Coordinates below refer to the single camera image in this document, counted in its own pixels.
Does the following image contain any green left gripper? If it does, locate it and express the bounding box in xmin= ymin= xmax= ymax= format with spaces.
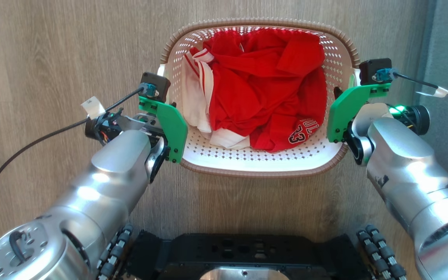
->
xmin=138 ymin=95 xmax=189 ymax=164

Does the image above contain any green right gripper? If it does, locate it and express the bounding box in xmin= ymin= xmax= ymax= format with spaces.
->
xmin=327 ymin=83 xmax=392 ymax=144

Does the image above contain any white laundry basket brown rim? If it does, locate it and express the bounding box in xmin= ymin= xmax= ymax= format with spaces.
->
xmin=159 ymin=17 xmax=361 ymax=179

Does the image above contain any white garment with red stripes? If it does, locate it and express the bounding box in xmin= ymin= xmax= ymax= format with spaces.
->
xmin=180 ymin=47 xmax=251 ymax=150

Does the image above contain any red basketball jersey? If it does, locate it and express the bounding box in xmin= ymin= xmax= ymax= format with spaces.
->
xmin=203 ymin=28 xmax=328 ymax=153

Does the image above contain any black roller wheel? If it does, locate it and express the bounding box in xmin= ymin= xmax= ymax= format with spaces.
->
xmin=95 ymin=223 xmax=135 ymax=280
xmin=356 ymin=224 xmax=408 ymax=280

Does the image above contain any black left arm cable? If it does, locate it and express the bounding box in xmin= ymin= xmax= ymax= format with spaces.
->
xmin=0 ymin=86 xmax=149 ymax=248

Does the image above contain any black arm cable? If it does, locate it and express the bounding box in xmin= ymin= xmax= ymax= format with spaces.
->
xmin=393 ymin=71 xmax=448 ymax=187
xmin=0 ymin=86 xmax=149 ymax=248

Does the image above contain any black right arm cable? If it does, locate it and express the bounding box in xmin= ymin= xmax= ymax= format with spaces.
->
xmin=393 ymin=71 xmax=448 ymax=187

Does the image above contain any white tape label on cable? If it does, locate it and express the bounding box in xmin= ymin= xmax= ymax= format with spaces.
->
xmin=80 ymin=96 xmax=106 ymax=119
xmin=415 ymin=86 xmax=448 ymax=98

